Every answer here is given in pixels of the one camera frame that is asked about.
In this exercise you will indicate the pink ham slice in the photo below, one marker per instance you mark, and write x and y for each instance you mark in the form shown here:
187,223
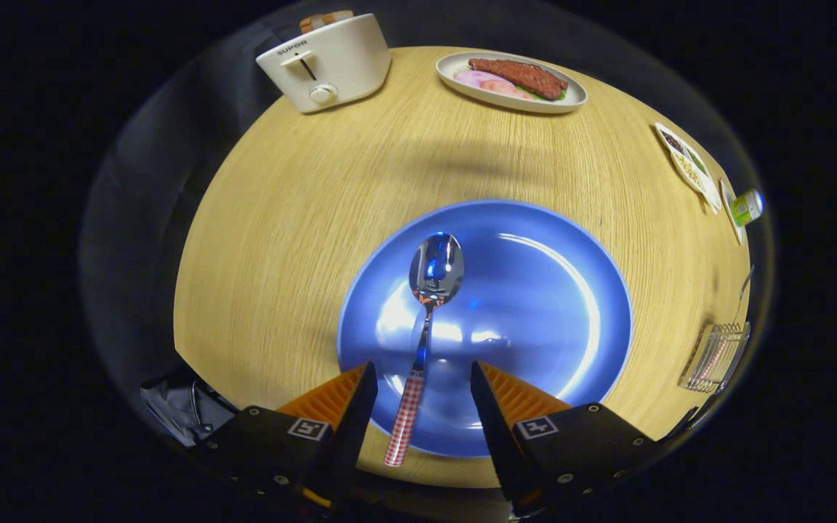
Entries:
476,78

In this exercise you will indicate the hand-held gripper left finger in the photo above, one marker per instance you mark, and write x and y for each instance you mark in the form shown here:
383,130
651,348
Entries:
353,428

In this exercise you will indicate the white divided dish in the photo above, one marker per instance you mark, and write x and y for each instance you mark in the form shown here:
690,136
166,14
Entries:
709,192

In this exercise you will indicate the oval grey food plate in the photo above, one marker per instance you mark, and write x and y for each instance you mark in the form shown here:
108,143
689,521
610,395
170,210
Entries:
520,104

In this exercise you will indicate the blue plate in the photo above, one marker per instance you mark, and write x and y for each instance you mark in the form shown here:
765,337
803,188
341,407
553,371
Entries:
535,305

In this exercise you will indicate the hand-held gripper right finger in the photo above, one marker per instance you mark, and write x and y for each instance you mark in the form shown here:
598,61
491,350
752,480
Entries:
495,436

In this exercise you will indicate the green drink can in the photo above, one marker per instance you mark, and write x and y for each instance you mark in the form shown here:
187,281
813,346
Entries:
747,207

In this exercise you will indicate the white toaster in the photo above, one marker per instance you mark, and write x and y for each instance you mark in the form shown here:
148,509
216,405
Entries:
346,65

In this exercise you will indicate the pile of green beans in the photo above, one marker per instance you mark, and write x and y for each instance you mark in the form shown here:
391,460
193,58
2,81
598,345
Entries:
696,161

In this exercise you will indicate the pile of soybeans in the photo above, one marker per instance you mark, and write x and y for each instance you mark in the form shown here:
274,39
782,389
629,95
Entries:
687,171

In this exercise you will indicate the pile of red beans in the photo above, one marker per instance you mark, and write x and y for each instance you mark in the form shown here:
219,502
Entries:
673,142

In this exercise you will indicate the brown meat slice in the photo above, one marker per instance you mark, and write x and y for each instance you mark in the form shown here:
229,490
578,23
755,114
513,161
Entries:
520,75

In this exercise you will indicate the metal perforated basket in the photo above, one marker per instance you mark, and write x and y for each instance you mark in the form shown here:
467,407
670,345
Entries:
731,341

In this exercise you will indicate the toast bread slice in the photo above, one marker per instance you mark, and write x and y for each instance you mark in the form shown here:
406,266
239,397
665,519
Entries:
324,19

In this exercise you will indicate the white rectangular tray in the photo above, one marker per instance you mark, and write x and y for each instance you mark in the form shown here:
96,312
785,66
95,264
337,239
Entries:
738,234

